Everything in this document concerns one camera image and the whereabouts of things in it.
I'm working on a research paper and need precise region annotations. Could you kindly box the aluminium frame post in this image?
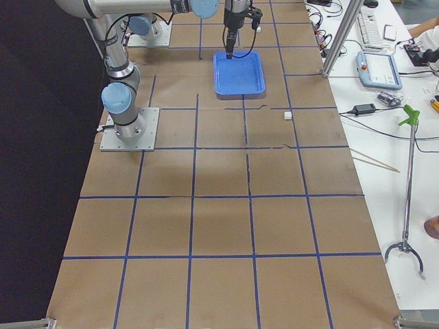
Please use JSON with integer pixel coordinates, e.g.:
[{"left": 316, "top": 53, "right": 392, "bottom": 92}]
[{"left": 321, "top": 0, "right": 363, "bottom": 77}]

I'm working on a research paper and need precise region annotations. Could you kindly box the wooden chopstick pair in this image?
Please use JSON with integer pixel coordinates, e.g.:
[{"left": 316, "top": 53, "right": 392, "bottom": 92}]
[{"left": 350, "top": 148, "right": 400, "bottom": 173}]

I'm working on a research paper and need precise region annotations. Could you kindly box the blue plastic tray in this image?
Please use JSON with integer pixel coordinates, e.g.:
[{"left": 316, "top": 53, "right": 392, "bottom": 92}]
[{"left": 213, "top": 51, "right": 266, "bottom": 99}]

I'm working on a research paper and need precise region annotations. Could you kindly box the black power adapter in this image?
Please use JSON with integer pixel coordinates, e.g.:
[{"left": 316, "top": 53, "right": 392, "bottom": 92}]
[{"left": 353, "top": 103, "right": 377, "bottom": 117}]

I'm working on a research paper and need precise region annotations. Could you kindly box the brown paper table cover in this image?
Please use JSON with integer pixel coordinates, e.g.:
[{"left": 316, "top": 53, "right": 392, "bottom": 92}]
[{"left": 47, "top": 1, "right": 398, "bottom": 328}]

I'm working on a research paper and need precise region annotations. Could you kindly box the teach pendant blue white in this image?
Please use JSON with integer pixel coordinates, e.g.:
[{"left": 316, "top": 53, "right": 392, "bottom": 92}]
[{"left": 356, "top": 51, "right": 403, "bottom": 90}]

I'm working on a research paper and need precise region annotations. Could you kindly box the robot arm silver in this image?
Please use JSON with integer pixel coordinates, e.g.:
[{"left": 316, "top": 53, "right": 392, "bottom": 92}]
[
  {"left": 127, "top": 1, "right": 260, "bottom": 60},
  {"left": 56, "top": 1, "right": 219, "bottom": 142}
]

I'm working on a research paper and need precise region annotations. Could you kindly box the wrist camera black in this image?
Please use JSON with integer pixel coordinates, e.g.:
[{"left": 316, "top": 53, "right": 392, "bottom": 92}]
[{"left": 247, "top": 6, "right": 263, "bottom": 31}]

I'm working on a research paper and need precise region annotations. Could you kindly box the green handled reacher grabber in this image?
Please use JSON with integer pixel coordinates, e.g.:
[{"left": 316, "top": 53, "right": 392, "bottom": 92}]
[{"left": 384, "top": 104, "right": 425, "bottom": 280}]

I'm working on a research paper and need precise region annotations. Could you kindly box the white keyboard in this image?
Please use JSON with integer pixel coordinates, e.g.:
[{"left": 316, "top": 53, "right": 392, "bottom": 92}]
[{"left": 357, "top": 6, "right": 387, "bottom": 51}]

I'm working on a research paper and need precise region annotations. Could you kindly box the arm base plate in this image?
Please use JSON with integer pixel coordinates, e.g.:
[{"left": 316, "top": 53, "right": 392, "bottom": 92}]
[
  {"left": 128, "top": 21, "right": 172, "bottom": 48},
  {"left": 99, "top": 108, "right": 160, "bottom": 151}
]

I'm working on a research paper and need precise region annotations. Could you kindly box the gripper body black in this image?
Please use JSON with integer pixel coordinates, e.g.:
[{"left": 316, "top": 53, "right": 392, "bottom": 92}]
[{"left": 224, "top": 0, "right": 248, "bottom": 32}]

